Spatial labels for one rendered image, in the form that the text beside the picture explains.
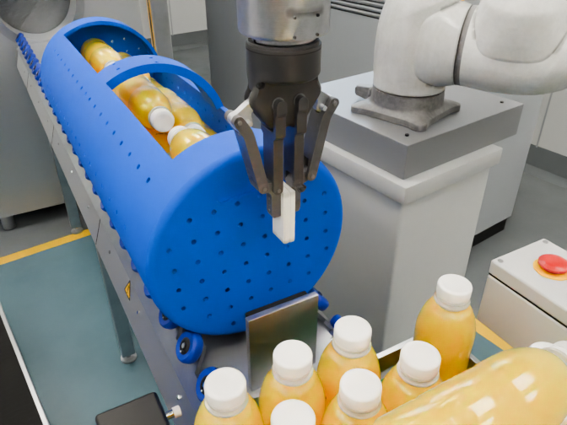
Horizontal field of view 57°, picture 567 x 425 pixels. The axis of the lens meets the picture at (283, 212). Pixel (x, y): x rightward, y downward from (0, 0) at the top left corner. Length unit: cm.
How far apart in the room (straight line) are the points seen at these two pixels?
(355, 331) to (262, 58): 29
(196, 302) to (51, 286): 189
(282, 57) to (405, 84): 63
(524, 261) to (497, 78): 46
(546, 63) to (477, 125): 22
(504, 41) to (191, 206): 66
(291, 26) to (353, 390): 33
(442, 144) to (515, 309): 51
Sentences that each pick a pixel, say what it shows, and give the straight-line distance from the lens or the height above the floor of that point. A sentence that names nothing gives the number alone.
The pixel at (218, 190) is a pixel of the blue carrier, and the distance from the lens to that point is 61.
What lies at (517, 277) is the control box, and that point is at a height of 110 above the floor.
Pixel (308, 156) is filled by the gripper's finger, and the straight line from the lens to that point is 59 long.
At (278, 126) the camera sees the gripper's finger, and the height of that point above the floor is 128.
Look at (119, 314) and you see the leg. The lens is 193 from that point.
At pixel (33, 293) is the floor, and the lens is 254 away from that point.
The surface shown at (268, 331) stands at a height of 102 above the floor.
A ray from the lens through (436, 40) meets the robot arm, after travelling 107.
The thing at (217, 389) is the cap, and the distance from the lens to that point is 50.
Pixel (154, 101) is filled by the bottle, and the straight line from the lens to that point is 95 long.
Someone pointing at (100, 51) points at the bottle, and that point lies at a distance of 127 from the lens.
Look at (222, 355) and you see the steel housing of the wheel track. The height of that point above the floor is 93.
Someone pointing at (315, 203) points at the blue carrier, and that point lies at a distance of 69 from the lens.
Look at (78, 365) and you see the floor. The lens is 214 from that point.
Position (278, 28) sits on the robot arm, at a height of 138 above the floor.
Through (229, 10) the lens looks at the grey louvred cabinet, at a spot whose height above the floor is 86.
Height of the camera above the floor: 149
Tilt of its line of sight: 32 degrees down
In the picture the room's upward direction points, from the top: straight up
